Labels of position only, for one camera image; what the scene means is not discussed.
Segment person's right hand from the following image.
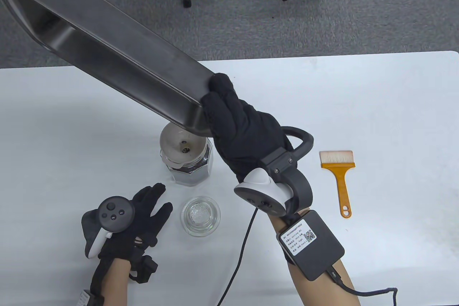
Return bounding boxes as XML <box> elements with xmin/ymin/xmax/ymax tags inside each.
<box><xmin>200</xmin><ymin>73</ymin><xmax>294</xmax><ymax>184</ymax></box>

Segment person's left hand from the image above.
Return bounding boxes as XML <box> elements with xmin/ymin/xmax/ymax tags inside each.
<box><xmin>97</xmin><ymin>183</ymin><xmax>173</xmax><ymax>262</ymax></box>

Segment clear glass jar lid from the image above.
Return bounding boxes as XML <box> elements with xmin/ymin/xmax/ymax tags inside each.
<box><xmin>181</xmin><ymin>196</ymin><xmax>221</xmax><ymax>237</ymax></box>

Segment beige plastic funnel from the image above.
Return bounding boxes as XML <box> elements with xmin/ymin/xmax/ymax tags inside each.
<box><xmin>160</xmin><ymin>124</ymin><xmax>208</xmax><ymax>167</ymax></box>

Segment orange handled bristle brush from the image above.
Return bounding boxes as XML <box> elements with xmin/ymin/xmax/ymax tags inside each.
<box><xmin>319</xmin><ymin>151</ymin><xmax>356</xmax><ymax>218</ymax></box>

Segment dark metal baking tray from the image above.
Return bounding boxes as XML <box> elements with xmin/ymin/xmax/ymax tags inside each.
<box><xmin>0</xmin><ymin>0</ymin><xmax>216</xmax><ymax>138</ymax></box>

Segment person's left forearm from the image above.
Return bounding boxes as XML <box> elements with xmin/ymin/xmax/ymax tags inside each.
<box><xmin>90</xmin><ymin>259</ymin><xmax>131</xmax><ymax>306</ymax></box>

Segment black left hand controller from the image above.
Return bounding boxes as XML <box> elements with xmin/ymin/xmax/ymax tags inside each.
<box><xmin>82</xmin><ymin>196</ymin><xmax>136</xmax><ymax>259</ymax></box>

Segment black hand controller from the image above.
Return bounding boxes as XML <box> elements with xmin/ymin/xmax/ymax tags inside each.
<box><xmin>82</xmin><ymin>196</ymin><xmax>136</xmax><ymax>259</ymax></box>
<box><xmin>234</xmin><ymin>126</ymin><xmax>314</xmax><ymax>217</ymax></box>

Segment clear glass jar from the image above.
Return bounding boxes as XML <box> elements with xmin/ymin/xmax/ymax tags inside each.
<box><xmin>160</xmin><ymin>141</ymin><xmax>214</xmax><ymax>187</ymax></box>

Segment black right hand controller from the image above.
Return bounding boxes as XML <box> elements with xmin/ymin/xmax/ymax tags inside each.
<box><xmin>234</xmin><ymin>126</ymin><xmax>314</xmax><ymax>217</ymax></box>

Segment small labelled left wrist box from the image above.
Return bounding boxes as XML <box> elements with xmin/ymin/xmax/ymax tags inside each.
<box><xmin>78</xmin><ymin>290</ymin><xmax>104</xmax><ymax>306</ymax></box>

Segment black labelled right wrist box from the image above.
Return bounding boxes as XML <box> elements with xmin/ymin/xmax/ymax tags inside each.
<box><xmin>278</xmin><ymin>210</ymin><xmax>345</xmax><ymax>281</ymax></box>

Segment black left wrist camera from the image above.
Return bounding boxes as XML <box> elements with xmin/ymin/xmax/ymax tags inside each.
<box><xmin>128</xmin><ymin>255</ymin><xmax>158</xmax><ymax>284</ymax></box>

